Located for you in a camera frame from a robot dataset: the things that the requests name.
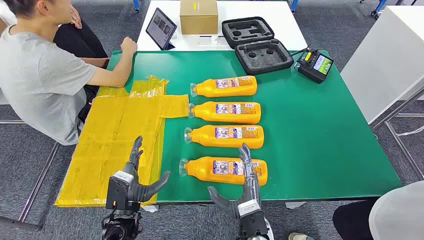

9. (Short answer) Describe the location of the black controller cable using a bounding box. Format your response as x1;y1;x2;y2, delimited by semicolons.
290;47;311;58

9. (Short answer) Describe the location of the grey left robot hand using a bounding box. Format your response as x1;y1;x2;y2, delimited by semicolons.
123;135;171;204

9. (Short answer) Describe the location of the small white plastic holder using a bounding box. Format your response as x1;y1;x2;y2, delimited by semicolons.
197;34;227;47

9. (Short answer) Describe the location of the yellow plastic sheet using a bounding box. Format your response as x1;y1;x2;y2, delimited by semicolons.
53;75;190;209

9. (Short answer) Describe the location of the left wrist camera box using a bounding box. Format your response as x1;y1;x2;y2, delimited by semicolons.
105;170;135;211

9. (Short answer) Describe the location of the black foam-lined carrying case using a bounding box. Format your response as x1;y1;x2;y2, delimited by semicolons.
221;16;295;76

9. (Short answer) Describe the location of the person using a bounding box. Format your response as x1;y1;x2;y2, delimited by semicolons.
287;180;424;240
0;0;138;147
0;1;110;69

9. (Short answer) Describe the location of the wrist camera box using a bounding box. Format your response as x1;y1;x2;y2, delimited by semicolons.
237;199;270;238
105;170;135;211

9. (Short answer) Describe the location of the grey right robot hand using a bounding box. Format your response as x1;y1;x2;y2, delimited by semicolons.
207;142;263;220

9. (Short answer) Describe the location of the brown cardboard box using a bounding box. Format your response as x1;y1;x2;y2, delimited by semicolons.
179;0;219;36

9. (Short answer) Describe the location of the orange detergent bottle clear cap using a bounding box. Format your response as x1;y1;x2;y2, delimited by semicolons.
188;100;262;125
189;75;258;99
184;124;265;150
178;156;269;187

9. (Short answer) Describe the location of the white table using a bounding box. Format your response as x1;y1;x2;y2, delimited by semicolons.
136;0;309;52
340;4;424;125

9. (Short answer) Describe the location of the black remote controller with screen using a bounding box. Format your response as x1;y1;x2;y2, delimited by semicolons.
297;48;335;84

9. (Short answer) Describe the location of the black tablet with stand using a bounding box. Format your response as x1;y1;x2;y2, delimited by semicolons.
145;7;178;51

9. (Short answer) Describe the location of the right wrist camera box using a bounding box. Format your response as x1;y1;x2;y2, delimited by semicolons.
237;199;270;238

